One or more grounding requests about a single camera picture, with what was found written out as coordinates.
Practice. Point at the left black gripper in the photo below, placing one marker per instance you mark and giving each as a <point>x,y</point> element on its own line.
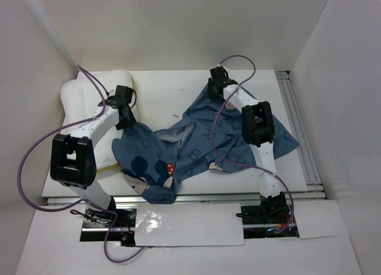
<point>129,121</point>

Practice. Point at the aluminium side rail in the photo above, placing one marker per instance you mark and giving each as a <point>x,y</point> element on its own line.
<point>305,154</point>

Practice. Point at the blue cartoon print pillowcase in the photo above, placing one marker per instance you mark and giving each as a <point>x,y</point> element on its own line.
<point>208,137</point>

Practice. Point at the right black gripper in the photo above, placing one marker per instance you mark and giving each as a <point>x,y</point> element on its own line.
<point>211,92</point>

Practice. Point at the white cover plate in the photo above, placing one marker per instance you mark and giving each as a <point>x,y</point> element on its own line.
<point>188,225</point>

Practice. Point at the white pillow yellow edge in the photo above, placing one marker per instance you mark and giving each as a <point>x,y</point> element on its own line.
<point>80,99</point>

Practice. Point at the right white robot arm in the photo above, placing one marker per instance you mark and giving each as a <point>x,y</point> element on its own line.
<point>258,131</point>

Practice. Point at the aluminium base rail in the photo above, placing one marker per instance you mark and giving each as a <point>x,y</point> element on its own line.
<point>255,224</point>

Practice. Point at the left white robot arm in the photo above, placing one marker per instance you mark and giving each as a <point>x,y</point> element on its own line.
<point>73,163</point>

